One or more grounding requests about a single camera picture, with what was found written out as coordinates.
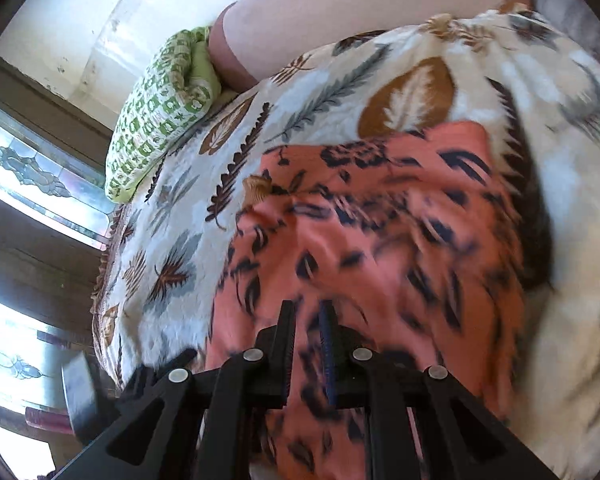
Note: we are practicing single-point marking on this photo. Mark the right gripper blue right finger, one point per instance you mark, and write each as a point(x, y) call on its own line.
point(384, 390)

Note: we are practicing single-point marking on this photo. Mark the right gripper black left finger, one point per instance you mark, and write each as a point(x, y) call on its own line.
point(237, 396)

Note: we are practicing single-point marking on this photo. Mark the salmon black floral garment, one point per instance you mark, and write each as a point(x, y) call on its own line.
point(410, 238)

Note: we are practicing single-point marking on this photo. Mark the stained glass door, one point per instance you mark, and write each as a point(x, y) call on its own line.
point(53, 214)

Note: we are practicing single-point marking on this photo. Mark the green checkered pillow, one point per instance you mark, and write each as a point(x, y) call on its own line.
point(177, 90)

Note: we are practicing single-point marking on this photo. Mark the leaf print fleece blanket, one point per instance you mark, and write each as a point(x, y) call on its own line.
point(535, 92)

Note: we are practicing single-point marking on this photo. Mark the pink bolster cushion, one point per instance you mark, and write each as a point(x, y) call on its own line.
point(254, 39)

